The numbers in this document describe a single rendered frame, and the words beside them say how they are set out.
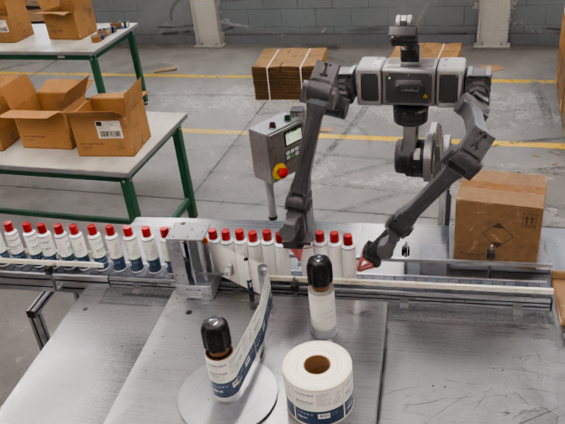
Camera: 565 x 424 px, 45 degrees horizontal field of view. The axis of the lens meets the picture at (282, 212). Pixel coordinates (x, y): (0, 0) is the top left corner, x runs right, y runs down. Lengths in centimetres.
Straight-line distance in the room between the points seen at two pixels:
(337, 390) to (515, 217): 98
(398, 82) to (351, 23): 522
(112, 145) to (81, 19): 259
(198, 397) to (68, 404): 45
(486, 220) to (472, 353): 52
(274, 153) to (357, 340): 68
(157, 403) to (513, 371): 110
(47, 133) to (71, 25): 229
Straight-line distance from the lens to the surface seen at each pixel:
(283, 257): 246
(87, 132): 395
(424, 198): 221
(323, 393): 192
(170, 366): 228
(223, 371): 201
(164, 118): 433
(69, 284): 286
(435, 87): 259
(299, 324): 234
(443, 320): 242
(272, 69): 635
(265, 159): 229
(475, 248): 263
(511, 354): 233
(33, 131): 425
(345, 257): 241
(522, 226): 255
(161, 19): 852
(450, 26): 760
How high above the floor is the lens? 241
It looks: 31 degrees down
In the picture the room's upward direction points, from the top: 6 degrees counter-clockwise
